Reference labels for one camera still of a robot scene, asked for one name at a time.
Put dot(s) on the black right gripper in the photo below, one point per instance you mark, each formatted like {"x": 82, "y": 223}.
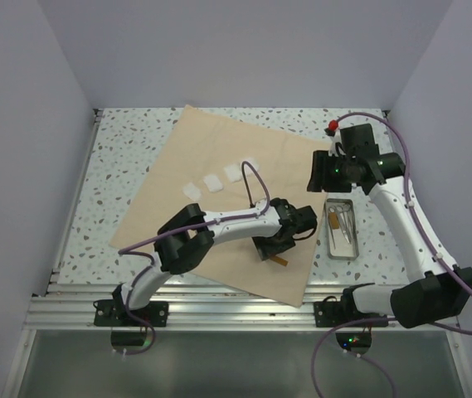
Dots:
{"x": 320, "y": 179}

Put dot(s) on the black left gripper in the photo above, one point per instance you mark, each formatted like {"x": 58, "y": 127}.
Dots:
{"x": 265, "y": 249}

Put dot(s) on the brown bandage strip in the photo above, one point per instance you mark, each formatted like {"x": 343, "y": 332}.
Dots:
{"x": 280, "y": 261}
{"x": 333, "y": 221}

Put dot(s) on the steel hemostat forceps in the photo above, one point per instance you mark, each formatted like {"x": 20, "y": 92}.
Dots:
{"x": 339, "y": 208}

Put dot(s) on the steel surgical scissors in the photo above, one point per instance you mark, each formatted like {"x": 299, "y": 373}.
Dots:
{"x": 345, "y": 227}

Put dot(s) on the long steel tweezers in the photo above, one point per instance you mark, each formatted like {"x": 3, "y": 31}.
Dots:
{"x": 332, "y": 237}

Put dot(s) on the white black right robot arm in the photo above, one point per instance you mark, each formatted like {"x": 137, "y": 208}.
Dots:
{"x": 438, "y": 288}

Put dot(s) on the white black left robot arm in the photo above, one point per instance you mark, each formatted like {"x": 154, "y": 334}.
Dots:
{"x": 267, "y": 218}

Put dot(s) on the white gauze pad far right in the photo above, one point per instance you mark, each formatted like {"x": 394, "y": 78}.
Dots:
{"x": 249, "y": 165}

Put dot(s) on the white gauze pad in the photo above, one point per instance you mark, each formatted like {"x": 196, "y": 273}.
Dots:
{"x": 213, "y": 183}
{"x": 249, "y": 165}
{"x": 233, "y": 173}
{"x": 191, "y": 191}

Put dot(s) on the steel instrument tray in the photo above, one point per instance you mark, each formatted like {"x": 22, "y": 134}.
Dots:
{"x": 344, "y": 251}

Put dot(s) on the white gauze pad far left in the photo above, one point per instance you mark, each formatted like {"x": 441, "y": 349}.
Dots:
{"x": 191, "y": 191}

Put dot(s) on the beige cloth mat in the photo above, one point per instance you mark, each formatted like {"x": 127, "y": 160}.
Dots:
{"x": 202, "y": 144}

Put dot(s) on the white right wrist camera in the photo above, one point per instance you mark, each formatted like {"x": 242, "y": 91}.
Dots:
{"x": 333, "y": 132}

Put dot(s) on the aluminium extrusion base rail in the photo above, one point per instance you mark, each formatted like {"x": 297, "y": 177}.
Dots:
{"x": 127, "y": 144}

